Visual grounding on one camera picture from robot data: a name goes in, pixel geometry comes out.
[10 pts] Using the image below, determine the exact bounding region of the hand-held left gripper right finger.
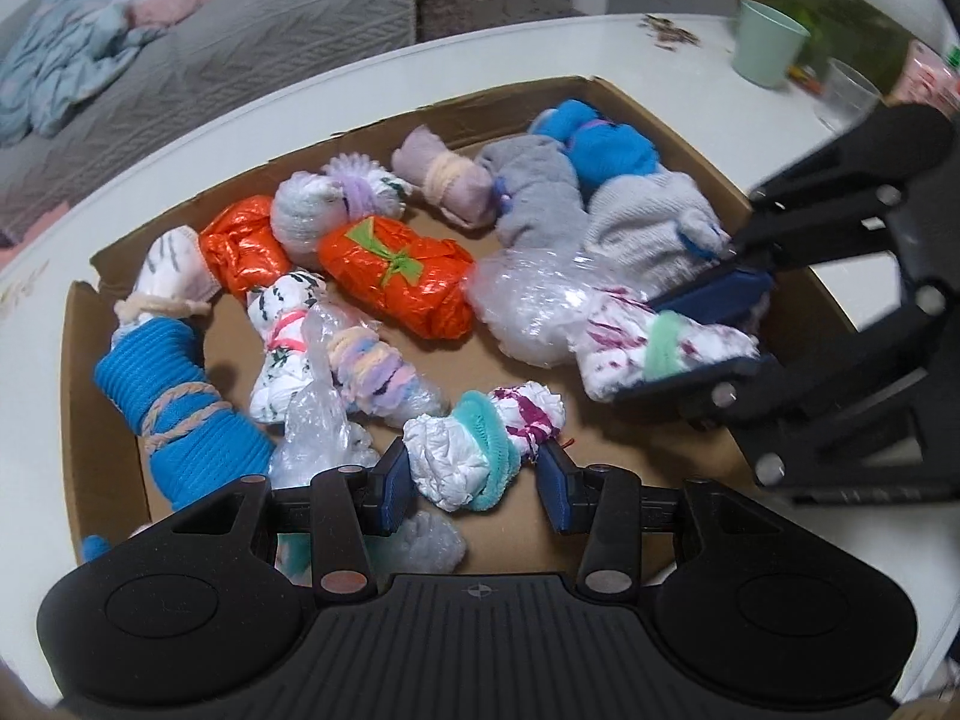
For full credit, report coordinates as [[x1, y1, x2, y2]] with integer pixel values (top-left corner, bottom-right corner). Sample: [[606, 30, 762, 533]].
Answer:
[[536, 439, 790, 605]]

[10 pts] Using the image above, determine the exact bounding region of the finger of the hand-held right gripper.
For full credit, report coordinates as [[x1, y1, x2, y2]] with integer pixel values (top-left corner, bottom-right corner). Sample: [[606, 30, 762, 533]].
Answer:
[[613, 281, 951, 486], [651, 103, 949, 325]]

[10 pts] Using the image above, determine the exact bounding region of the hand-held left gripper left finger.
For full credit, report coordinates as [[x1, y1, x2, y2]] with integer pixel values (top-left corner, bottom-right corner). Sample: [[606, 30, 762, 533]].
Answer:
[[172, 439, 419, 606]]

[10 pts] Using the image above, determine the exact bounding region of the white purple-print bundle teal scrunchie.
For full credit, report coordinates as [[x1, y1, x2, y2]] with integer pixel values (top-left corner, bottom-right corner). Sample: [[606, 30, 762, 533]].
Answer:
[[403, 381, 569, 515]]

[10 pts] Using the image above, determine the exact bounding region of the brown cardboard box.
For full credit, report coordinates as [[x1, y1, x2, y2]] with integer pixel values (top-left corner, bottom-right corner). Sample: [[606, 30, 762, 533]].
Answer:
[[58, 75, 860, 586]]

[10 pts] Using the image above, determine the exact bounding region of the white fluffy sock bundle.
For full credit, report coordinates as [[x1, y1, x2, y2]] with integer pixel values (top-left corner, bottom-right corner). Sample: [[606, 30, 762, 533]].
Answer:
[[274, 510, 467, 586]]

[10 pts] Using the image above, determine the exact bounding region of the white purple-print bundle green scrunchie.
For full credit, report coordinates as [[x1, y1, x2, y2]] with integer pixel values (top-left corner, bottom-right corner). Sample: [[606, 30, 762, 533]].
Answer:
[[570, 289, 762, 402]]

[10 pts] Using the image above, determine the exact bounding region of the white sock blue tie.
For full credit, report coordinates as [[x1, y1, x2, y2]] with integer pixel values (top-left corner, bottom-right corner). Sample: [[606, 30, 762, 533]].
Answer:
[[581, 169, 732, 293]]

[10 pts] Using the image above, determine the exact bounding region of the clear plastic bundle pastel scrunchie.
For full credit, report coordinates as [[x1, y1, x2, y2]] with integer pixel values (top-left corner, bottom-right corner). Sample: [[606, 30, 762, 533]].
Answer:
[[268, 304, 451, 492]]

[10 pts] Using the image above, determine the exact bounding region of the white black-print bundle pink tie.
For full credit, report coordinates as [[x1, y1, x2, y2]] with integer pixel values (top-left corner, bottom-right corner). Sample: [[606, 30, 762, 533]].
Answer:
[[246, 270, 331, 425]]

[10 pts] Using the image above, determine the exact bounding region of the blue grey sock pink tie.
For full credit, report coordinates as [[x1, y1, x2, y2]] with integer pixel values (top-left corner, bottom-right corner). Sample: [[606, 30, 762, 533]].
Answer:
[[525, 97, 665, 192]]

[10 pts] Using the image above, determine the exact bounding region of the orange plastic bundle green tie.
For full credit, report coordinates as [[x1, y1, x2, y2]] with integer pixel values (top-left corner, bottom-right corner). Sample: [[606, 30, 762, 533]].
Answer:
[[315, 216, 481, 342]]

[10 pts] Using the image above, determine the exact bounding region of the clear plastic bundle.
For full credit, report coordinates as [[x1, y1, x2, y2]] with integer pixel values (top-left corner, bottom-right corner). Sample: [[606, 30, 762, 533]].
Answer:
[[465, 246, 653, 370]]

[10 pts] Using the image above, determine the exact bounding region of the blue sock beige yarn tie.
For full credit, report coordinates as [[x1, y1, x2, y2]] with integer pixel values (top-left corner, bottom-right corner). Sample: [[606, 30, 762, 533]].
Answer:
[[94, 315, 278, 511]]

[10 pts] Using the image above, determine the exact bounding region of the lilac sock beige scrunchie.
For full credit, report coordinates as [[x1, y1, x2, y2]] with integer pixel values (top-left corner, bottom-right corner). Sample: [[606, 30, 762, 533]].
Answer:
[[391, 126, 500, 230]]

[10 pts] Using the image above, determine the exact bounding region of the small orange plastic bundle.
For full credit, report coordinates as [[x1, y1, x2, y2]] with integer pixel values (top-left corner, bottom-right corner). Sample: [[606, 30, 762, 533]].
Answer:
[[199, 195, 297, 308]]

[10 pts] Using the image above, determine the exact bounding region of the white bundle purple scrunchie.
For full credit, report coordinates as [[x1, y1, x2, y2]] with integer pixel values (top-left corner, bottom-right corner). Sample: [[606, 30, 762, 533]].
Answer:
[[268, 154, 413, 271]]

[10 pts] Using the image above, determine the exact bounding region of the white striped bundle beige tie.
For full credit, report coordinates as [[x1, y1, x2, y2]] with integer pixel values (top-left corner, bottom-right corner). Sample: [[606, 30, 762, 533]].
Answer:
[[112, 223, 222, 331]]

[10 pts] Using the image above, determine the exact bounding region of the clear plastic cup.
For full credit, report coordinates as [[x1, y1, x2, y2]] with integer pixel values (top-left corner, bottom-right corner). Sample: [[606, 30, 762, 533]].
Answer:
[[814, 56, 884, 132]]

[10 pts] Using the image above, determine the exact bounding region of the light green cup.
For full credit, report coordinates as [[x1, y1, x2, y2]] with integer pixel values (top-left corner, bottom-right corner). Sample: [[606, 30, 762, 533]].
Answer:
[[731, 0, 812, 87]]

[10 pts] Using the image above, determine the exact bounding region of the pink printed package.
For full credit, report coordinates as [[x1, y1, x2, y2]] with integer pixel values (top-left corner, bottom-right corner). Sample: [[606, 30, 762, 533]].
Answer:
[[896, 37, 960, 110]]

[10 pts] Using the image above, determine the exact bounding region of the grey quilted sofa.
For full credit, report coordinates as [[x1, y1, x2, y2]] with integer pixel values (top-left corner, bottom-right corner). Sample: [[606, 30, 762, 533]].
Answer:
[[0, 0, 496, 241]]

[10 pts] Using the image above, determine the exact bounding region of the light blue blanket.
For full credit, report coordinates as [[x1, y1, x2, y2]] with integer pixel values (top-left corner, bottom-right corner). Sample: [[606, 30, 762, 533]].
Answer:
[[0, 0, 233, 147]]

